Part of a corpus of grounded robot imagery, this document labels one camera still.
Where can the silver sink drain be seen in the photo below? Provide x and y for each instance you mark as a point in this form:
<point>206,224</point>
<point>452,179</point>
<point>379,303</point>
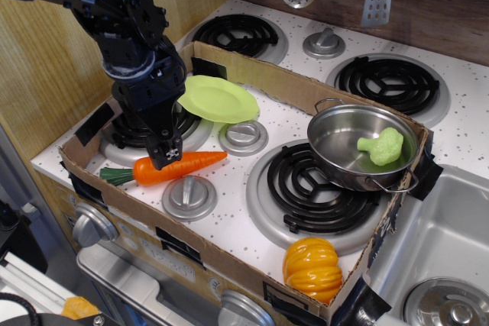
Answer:
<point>445,301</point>

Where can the hanging metal spatula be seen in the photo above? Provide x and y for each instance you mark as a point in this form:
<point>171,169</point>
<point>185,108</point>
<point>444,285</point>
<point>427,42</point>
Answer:
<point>376,13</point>

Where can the silver knob middle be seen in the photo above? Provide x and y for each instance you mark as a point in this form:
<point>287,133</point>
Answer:
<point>243,139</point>

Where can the black burner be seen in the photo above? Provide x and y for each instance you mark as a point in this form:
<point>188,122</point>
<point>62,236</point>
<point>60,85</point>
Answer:
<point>399,82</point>
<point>248,35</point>
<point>290,198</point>
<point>122,141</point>

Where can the silver sink basin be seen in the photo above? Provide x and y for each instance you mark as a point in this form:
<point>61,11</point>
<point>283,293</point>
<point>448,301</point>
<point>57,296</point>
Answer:
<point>445,235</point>

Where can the light green plastic plate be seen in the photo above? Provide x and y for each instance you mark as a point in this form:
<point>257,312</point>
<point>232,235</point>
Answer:
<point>218,100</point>

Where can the rear right black burner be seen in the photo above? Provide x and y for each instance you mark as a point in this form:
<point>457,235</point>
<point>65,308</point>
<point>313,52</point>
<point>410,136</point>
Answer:
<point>399,82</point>

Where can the cardboard fence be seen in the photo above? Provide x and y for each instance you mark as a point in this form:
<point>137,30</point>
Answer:
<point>240,253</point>

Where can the silver knob rear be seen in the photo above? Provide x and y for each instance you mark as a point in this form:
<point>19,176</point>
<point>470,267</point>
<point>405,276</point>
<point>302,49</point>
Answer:
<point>324,45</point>

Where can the stainless steel pan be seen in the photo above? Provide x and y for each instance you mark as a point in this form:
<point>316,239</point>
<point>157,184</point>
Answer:
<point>333,134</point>

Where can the silver knob front centre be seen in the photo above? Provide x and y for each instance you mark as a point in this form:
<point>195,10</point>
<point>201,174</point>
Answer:
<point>190,198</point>

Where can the silver oven knob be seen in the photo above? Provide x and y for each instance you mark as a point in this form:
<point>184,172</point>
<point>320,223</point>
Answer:
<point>239,310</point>
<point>91,226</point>

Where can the silver oven knob right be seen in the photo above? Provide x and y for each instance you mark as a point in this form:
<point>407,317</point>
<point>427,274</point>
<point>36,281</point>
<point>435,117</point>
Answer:
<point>239,310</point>

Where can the rear left black burner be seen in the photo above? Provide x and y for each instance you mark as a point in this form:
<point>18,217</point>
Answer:
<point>248,35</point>

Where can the front left black burner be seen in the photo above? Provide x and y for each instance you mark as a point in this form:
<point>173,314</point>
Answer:
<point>122,141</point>

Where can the silver oven knob left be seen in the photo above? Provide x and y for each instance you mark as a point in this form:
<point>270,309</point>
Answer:
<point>91,226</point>

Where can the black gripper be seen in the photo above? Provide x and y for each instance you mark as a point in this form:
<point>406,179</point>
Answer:
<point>152,98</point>

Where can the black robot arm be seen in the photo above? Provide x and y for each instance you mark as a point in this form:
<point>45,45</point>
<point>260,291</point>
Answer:
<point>129,34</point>

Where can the orange toy pumpkin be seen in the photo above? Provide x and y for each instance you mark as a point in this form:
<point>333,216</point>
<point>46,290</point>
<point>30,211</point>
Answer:
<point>310,265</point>

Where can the orange object bottom left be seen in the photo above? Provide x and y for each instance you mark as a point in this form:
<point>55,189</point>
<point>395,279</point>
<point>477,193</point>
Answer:
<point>77,307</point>

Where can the orange toy carrot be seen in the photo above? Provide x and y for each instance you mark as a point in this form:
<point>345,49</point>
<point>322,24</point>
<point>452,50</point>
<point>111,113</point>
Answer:
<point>145,174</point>

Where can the silver oven door handle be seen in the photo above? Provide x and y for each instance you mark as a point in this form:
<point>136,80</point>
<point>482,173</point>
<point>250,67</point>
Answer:
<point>137,292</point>

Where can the front right black burner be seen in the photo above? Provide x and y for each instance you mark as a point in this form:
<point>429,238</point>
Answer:
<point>290,198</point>

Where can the light green toy broccoli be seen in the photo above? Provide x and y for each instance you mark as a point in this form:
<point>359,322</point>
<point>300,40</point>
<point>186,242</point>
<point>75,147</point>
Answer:
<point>384,149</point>

